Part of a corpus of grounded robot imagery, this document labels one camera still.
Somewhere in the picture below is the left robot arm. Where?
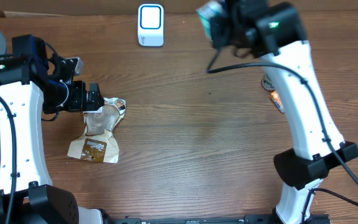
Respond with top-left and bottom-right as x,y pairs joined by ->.
0,34 -> 109,223

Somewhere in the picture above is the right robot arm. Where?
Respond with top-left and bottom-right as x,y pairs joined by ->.
198,1 -> 358,223

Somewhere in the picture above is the orange tissue pack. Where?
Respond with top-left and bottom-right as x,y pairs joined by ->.
270,91 -> 285,113

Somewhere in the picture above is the cardboard back board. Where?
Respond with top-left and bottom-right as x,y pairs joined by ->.
0,0 -> 358,18

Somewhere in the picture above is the brown bread bag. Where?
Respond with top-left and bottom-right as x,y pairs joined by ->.
67,98 -> 126,164

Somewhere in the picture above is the small teal tissue pack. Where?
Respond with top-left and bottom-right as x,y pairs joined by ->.
196,0 -> 224,40

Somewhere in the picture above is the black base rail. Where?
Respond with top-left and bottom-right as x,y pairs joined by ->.
104,214 -> 332,224

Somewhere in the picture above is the white barcode scanner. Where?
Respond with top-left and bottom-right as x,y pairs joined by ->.
137,3 -> 164,47

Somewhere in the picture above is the green lid jar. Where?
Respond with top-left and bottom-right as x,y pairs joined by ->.
261,73 -> 275,91

